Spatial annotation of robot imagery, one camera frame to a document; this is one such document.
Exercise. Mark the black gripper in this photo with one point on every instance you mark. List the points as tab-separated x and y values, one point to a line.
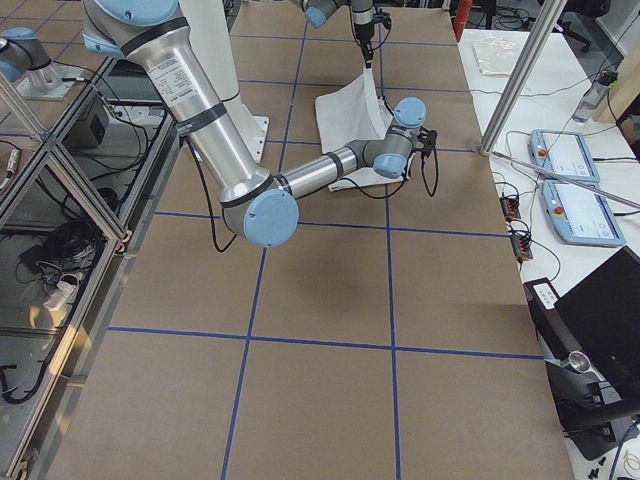
411	165
361	26

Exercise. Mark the grey cartoon print t-shirt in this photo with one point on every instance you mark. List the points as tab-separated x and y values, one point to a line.
356	112

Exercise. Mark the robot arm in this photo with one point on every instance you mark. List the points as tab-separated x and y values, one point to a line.
362	16
185	50

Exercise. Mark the red cylinder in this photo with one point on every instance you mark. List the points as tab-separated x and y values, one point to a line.
461	17

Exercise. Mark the orange circuit board far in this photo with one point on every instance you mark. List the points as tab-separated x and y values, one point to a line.
510	208

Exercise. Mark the orange circuit board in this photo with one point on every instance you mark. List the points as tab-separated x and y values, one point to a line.
521	245
510	208

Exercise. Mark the clear plastic bag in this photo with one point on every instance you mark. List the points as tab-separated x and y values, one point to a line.
495	56

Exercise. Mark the orange circuit board near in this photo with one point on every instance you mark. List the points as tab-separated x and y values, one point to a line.
521	245

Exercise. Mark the far blue teach pendant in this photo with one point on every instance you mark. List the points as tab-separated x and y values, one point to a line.
565	153

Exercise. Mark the blue teach pendant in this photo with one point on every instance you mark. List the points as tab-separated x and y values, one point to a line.
565	153
579	216

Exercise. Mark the near blue teach pendant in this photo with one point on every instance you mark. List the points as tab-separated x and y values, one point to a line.
579	216

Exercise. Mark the clear water bottle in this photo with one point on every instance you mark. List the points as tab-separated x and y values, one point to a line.
600	86

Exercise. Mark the brown table mat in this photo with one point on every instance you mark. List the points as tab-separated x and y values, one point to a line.
387	339

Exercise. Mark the black laptop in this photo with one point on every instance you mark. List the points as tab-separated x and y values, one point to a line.
599	316

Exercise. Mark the black monitor stand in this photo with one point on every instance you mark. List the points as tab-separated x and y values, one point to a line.
593	414

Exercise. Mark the white power strip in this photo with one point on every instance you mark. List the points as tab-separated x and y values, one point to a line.
61	294

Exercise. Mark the aluminium frame post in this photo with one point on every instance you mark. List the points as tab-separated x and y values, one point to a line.
535	42

